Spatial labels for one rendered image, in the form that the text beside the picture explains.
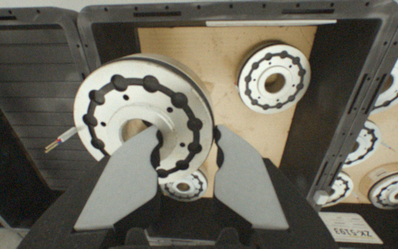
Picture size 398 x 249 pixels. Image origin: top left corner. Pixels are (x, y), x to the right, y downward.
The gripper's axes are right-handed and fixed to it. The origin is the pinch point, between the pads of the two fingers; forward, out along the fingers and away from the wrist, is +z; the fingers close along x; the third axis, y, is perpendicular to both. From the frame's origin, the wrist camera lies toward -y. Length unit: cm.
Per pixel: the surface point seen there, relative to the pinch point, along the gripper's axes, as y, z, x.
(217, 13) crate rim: -8.0, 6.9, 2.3
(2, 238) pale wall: 223, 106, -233
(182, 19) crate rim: -7.5, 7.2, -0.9
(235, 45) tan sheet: -4.9, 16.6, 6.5
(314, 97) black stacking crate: 1.3, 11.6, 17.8
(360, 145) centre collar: 9.2, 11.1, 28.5
